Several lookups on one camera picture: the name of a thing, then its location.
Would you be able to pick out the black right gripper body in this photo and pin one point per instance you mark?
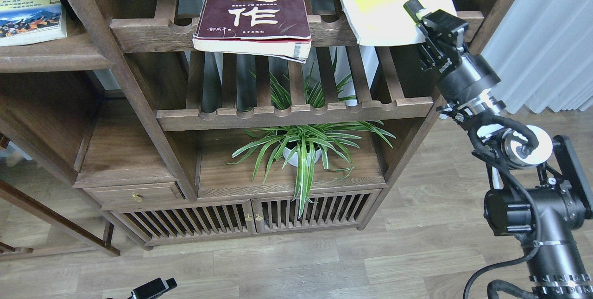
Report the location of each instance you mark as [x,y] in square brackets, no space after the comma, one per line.
[462,75]

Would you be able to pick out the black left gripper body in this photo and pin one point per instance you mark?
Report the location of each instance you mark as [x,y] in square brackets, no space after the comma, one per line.
[151,290]

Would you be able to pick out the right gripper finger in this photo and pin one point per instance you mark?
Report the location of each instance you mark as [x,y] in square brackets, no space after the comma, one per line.
[415,9]

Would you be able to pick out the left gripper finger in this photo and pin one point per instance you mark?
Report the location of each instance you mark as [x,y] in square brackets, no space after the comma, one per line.
[170,284]

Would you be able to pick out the small white landscape-cover book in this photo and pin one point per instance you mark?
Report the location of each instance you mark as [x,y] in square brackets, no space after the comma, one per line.
[31,21]

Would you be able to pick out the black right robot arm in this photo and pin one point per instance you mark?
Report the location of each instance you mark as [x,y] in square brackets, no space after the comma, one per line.
[538,190]

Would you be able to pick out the white curtain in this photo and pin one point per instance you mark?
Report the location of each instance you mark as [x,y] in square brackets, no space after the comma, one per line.
[543,54]

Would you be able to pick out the brass drawer knob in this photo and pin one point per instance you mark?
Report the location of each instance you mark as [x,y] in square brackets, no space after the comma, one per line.
[136,197]

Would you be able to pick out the dark red book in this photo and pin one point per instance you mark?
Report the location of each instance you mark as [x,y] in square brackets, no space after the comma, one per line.
[276,28]

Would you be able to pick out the white plant pot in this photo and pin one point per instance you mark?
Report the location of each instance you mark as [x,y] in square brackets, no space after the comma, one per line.
[291,155]

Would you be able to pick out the dark wooden bookshelf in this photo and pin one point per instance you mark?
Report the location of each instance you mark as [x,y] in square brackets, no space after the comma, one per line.
[124,105]

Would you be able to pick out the green spider plant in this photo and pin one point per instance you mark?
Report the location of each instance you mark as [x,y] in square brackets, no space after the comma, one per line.
[329,137]

